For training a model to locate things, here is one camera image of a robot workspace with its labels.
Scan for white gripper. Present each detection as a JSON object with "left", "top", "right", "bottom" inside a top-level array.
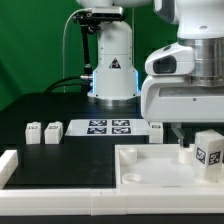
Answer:
[{"left": 141, "top": 76, "right": 224, "bottom": 147}]

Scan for white square tabletop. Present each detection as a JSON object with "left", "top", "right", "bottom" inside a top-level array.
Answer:
[{"left": 115, "top": 144, "right": 224, "bottom": 187}]

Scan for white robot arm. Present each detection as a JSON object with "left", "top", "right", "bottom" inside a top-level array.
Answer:
[{"left": 139, "top": 0, "right": 224, "bottom": 145}]

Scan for white U-shaped fence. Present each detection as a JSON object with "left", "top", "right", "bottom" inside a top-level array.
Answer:
[{"left": 0, "top": 150, "right": 224, "bottom": 216}]

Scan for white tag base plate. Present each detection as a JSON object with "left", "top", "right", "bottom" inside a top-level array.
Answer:
[{"left": 66, "top": 119, "right": 149, "bottom": 136}]

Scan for black cables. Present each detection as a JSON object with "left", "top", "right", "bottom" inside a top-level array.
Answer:
[{"left": 44, "top": 75, "right": 93, "bottom": 94}]

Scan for black camera on mount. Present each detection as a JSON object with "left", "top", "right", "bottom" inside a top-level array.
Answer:
[{"left": 72, "top": 6, "right": 124, "bottom": 80}]

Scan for white cable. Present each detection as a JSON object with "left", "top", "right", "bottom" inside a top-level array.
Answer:
[{"left": 62, "top": 8, "right": 88, "bottom": 94}]

